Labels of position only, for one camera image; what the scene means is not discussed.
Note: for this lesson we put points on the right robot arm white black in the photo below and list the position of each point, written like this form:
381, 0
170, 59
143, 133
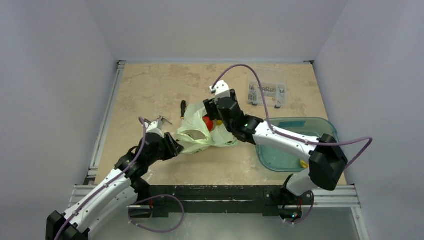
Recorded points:
326, 159

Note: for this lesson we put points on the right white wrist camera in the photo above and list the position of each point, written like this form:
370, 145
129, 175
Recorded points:
220, 90

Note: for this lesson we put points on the clear screw organizer box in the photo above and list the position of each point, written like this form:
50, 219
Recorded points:
273, 86

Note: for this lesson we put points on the light green plastic bag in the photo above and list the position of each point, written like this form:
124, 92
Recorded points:
194, 135

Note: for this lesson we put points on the yellow fake lemon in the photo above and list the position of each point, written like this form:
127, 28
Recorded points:
303, 164

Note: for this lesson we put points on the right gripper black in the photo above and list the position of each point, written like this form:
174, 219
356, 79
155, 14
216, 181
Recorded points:
210, 108

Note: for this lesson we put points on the black yellow screwdriver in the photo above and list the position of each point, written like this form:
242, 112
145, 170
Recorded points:
183, 108

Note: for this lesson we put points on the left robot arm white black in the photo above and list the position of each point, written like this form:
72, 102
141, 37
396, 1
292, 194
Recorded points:
122, 187

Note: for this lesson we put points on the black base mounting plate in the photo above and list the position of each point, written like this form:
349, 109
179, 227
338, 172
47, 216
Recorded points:
267, 200

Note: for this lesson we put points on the grey metal tool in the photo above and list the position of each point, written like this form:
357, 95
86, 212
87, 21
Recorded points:
162, 120

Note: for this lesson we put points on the teal plastic container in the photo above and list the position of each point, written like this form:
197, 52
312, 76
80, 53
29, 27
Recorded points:
277, 160

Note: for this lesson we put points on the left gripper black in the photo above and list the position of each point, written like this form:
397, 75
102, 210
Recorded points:
176, 147

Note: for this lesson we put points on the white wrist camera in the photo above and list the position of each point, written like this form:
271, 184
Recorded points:
220, 90
154, 127

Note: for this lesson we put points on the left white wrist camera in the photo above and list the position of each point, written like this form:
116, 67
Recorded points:
154, 127

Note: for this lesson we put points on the red fake fruit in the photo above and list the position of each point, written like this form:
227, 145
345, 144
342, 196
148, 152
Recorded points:
208, 122

